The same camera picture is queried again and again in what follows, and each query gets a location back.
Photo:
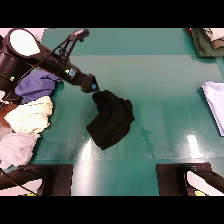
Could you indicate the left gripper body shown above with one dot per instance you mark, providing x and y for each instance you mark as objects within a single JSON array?
[{"x": 77, "y": 77}]

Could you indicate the black garment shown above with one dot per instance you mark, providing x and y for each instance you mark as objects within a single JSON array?
[{"x": 111, "y": 121}]

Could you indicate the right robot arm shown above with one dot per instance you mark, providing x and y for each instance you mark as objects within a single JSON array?
[{"x": 200, "y": 173}]

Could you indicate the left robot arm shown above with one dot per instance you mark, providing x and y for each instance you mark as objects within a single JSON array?
[{"x": 22, "y": 42}]

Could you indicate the blue garment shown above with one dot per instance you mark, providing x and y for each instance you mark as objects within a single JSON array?
[{"x": 33, "y": 85}]

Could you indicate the grey garment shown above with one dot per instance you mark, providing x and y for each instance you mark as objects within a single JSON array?
[{"x": 16, "y": 148}]

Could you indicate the red garment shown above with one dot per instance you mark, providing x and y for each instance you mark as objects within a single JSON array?
[{"x": 188, "y": 30}]

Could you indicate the white folded garment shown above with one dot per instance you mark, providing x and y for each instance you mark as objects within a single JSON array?
[{"x": 216, "y": 103}]

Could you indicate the pale folded garment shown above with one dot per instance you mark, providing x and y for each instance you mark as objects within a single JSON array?
[{"x": 215, "y": 36}]

